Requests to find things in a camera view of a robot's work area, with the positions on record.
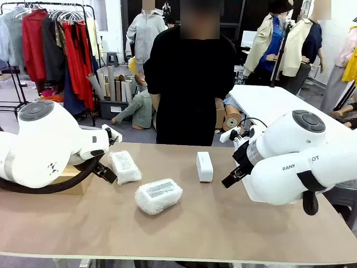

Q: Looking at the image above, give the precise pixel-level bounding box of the cream hanging garment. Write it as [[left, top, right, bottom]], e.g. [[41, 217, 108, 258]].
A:
[[85, 18, 104, 61]]

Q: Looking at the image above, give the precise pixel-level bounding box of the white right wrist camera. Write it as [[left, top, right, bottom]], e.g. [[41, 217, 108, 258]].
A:
[[219, 126, 244, 143]]

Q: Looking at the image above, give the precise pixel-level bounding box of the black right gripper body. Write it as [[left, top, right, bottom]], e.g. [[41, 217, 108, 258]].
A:
[[232, 138, 254, 171]]

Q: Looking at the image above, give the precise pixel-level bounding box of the mannequin beige jacket blue shirt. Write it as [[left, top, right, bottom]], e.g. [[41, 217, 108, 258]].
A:
[[242, 0, 294, 86]]

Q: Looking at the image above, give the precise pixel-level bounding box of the red hanging dress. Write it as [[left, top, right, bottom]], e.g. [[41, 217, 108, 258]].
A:
[[61, 21, 96, 110]]

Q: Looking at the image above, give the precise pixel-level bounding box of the black right arm hose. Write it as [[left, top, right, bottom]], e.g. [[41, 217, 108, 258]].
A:
[[296, 170, 327, 216]]

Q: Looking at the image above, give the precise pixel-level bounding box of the mannequin cream jacket navy shirt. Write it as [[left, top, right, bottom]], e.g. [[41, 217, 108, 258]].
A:
[[281, 0, 326, 96]]

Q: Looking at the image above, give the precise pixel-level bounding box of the black storage bin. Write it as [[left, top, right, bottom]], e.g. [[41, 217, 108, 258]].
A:
[[99, 99, 132, 121]]

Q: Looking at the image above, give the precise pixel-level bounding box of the person's right forearm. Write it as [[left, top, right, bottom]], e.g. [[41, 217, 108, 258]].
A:
[[149, 93, 162, 113]]

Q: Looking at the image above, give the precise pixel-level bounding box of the black arm hose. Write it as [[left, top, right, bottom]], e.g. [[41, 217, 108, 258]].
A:
[[0, 155, 106, 195], [296, 170, 327, 216]]

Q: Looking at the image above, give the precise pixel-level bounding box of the light grey hanging garment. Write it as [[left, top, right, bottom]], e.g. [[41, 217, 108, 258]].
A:
[[0, 6, 28, 68]]

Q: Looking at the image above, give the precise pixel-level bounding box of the bubble-wrapped clock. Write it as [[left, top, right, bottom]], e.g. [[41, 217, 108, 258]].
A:
[[134, 178, 184, 216], [108, 150, 142, 186]]

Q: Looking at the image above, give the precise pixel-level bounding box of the grey plastic stool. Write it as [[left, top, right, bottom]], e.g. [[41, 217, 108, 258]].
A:
[[107, 51, 120, 68]]

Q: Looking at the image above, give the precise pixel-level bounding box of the grey paper roll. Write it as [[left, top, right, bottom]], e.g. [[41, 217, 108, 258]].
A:
[[108, 66, 116, 102]]

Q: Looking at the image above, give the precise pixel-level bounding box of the black left arm hose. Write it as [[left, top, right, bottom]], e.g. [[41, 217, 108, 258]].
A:
[[0, 155, 106, 195]]

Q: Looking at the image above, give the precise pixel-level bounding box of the white monitor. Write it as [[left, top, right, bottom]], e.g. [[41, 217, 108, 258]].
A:
[[241, 30, 259, 48]]

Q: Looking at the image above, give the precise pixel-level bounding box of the person in black shirt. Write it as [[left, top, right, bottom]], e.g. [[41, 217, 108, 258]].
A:
[[143, 0, 238, 147]]

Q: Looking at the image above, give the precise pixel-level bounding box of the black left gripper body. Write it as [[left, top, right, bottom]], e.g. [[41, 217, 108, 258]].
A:
[[105, 127, 120, 146]]

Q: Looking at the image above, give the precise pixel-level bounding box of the navy hanging garment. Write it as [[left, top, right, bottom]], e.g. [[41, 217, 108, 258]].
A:
[[63, 65, 88, 117]]

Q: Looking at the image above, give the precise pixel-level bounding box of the slanted beige paper roll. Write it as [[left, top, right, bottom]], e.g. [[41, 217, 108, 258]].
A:
[[86, 73, 105, 101]]

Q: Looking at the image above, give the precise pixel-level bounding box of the black hanging garment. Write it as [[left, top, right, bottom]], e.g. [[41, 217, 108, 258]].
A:
[[41, 18, 67, 84]]

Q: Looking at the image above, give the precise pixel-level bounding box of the black metal clothes rack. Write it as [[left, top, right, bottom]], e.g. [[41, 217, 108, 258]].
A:
[[0, 2, 97, 127]]

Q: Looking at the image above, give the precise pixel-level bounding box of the mannequin pink top yellow garment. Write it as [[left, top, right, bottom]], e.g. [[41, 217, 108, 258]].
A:
[[319, 16, 357, 115]]

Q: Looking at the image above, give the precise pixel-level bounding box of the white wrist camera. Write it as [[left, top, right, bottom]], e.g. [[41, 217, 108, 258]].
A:
[[219, 126, 244, 143], [102, 124, 123, 143]]

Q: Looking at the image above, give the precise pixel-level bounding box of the black tripod pole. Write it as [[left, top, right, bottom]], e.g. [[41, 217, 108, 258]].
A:
[[269, 21, 294, 89]]

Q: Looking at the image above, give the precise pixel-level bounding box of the orange cloth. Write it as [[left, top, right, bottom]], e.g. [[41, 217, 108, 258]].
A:
[[38, 93, 65, 103]]

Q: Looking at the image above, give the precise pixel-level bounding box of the open cardboard box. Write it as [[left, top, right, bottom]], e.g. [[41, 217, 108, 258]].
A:
[[51, 164, 95, 195]]

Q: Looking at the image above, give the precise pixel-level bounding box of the white wire rack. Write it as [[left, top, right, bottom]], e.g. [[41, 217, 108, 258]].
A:
[[233, 65, 247, 85]]

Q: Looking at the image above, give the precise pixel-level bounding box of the lying mannequin light blue cloth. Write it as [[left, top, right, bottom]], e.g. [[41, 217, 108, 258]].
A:
[[223, 94, 246, 115]]

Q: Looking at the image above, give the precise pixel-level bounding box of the mannequin in grey hoodie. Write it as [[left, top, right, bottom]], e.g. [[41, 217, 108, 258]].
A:
[[124, 0, 167, 68]]

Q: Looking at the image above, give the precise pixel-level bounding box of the white background table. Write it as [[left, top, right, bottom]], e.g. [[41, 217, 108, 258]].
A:
[[228, 84, 351, 140]]

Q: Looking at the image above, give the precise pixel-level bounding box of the brown paper spool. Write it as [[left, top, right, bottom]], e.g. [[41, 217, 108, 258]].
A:
[[222, 111, 244, 134]]

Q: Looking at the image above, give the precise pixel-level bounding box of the yellow cloth piece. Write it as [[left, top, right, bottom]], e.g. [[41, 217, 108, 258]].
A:
[[128, 55, 139, 74]]

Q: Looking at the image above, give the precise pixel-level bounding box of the white unwrapped alarm clock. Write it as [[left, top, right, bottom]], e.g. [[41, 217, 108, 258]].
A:
[[196, 151, 214, 183]]

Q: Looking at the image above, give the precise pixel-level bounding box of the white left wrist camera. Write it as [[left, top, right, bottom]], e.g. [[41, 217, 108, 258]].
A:
[[102, 124, 123, 143]]

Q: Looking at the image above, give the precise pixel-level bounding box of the red hanging coat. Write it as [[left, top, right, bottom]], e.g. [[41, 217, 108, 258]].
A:
[[22, 9, 50, 83]]

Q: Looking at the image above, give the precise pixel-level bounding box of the brown background carton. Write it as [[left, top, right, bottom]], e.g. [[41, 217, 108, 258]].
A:
[[214, 99, 226, 131]]

